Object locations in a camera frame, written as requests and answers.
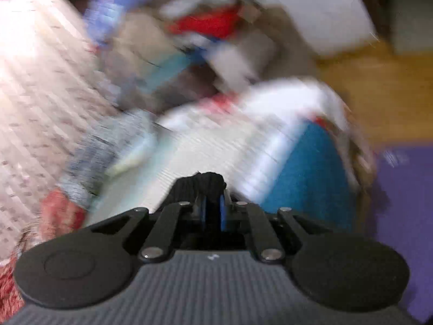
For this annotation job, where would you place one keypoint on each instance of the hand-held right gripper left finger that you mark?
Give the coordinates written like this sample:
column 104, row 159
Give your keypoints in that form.
column 202, row 211

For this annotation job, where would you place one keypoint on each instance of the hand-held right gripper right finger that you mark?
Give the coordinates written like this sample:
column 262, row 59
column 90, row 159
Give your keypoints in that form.
column 223, row 211

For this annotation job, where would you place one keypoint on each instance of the black pants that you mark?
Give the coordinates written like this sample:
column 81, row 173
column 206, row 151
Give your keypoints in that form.
column 199, row 184

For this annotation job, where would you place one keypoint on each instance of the striped teal and beige bedspread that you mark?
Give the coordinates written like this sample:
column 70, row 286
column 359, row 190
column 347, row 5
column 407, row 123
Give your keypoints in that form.
column 220, row 142

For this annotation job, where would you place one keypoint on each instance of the pale green cloth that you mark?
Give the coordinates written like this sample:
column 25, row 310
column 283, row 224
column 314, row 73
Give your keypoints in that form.
column 135, row 157

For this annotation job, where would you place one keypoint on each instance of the floral patchwork quilt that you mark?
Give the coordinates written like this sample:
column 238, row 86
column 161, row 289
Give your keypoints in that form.
column 94, row 155

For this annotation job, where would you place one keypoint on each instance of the teal cloth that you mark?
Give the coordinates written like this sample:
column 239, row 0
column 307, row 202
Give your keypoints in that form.
column 165, row 72

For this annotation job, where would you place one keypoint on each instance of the purple mat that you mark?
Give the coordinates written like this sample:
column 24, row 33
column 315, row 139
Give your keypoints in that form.
column 406, row 210

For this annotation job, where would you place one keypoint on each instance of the red cloth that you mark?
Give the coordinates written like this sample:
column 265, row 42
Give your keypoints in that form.
column 206, row 23

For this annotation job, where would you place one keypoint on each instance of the pink leaf print curtain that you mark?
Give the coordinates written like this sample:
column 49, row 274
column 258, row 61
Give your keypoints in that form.
column 40, row 108

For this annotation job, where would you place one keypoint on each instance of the blue cloth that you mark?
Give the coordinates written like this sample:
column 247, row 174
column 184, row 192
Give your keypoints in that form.
column 115, row 3

